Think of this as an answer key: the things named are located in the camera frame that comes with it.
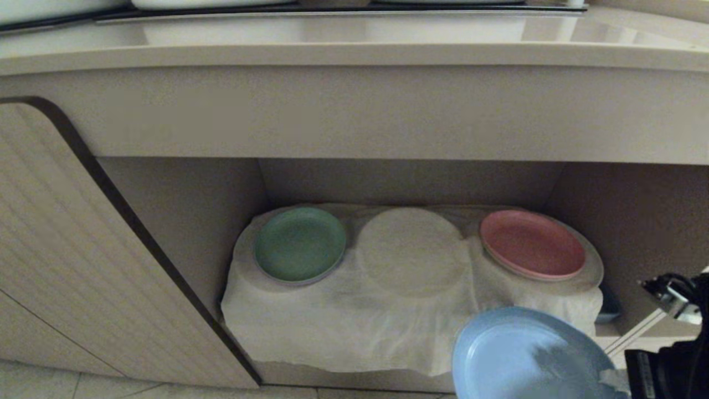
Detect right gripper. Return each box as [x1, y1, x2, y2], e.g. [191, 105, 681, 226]
[600, 339, 709, 399]

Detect light blue plate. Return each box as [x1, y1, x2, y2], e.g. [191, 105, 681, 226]
[451, 306, 632, 399]

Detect pink plate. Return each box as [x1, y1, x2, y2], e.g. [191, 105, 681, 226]
[479, 209, 587, 281]

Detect white plate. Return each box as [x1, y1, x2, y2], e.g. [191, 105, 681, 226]
[356, 207, 470, 298]

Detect green plate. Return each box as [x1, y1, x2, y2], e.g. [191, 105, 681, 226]
[253, 207, 348, 285]

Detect beige kitchen counter cabinet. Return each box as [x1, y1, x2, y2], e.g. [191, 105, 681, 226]
[0, 6, 709, 395]

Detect white cloth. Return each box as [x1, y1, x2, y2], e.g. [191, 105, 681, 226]
[220, 203, 605, 378]

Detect black glass cooktop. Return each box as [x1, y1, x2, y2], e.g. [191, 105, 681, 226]
[0, 1, 588, 33]

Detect wooden cabinet door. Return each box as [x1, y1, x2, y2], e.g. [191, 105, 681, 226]
[0, 96, 263, 390]

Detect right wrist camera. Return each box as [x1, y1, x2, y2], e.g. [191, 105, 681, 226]
[637, 272, 709, 328]

